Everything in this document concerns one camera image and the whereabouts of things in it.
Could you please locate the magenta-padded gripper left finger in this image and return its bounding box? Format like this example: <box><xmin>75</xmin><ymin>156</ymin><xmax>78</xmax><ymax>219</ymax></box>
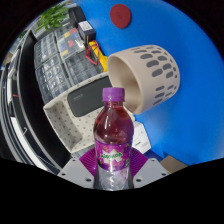
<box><xmin>57</xmin><ymin>147</ymin><xmax>100</xmax><ymax>190</ymax></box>

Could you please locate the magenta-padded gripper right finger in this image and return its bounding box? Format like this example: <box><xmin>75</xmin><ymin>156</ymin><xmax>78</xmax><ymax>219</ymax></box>
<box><xmin>129</xmin><ymin>147</ymin><xmax>170</xmax><ymax>190</ymax></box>

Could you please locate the clear bottle with purple cap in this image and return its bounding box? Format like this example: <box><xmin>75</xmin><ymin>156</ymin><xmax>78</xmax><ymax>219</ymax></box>
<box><xmin>93</xmin><ymin>87</ymin><xmax>135</xmax><ymax>192</ymax></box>

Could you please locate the small white box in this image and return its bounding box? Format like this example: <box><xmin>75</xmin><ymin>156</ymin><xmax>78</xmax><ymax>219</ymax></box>
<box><xmin>131</xmin><ymin>120</ymin><xmax>153</xmax><ymax>155</ymax></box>

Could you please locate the beige perforated tray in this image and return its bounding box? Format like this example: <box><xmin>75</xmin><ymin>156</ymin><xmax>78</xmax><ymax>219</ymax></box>
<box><xmin>42</xmin><ymin>71</ymin><xmax>136</xmax><ymax>154</ymax></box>

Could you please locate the black rounded case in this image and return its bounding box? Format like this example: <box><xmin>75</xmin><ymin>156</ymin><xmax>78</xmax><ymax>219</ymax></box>
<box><xmin>66</xmin><ymin>75</ymin><xmax>113</xmax><ymax>118</ymax></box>

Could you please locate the beige cup with oval pattern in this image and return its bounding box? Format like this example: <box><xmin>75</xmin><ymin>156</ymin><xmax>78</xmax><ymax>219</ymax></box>
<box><xmin>106</xmin><ymin>44</ymin><xmax>181</xmax><ymax>116</ymax></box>

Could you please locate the grey small-parts drawer cabinet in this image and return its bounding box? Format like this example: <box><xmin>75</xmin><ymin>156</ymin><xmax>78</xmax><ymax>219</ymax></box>
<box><xmin>33</xmin><ymin>24</ymin><xmax>108</xmax><ymax>104</ymax></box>

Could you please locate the yellow and red tool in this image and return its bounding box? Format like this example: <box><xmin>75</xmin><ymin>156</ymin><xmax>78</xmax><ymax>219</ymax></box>
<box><xmin>84</xmin><ymin>39</ymin><xmax>109</xmax><ymax>73</ymax></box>

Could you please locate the clear organizer with coloured parts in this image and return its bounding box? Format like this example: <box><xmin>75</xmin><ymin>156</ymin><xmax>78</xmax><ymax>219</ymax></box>
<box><xmin>54</xmin><ymin>27</ymin><xmax>86</xmax><ymax>59</ymax></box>

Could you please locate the black box with white label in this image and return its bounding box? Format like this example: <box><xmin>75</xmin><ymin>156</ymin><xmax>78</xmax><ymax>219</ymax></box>
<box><xmin>77</xmin><ymin>20</ymin><xmax>98</xmax><ymax>44</ymax></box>

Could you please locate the green potted plant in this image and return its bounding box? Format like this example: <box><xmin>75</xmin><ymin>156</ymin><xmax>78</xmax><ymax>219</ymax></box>
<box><xmin>34</xmin><ymin>3</ymin><xmax>73</xmax><ymax>33</ymax></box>

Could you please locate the flat black case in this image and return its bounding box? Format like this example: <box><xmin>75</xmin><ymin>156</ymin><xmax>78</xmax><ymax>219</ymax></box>
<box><xmin>68</xmin><ymin>5</ymin><xmax>88</xmax><ymax>29</ymax></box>

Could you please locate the flat round red coaster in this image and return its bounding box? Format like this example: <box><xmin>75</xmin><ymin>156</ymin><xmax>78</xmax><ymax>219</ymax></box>
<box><xmin>109</xmin><ymin>3</ymin><xmax>133</xmax><ymax>29</ymax></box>

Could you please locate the black wall shelf unit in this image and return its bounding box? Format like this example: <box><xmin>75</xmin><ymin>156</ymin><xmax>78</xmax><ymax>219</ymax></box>
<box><xmin>0</xmin><ymin>29</ymin><xmax>71</xmax><ymax>174</ymax></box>

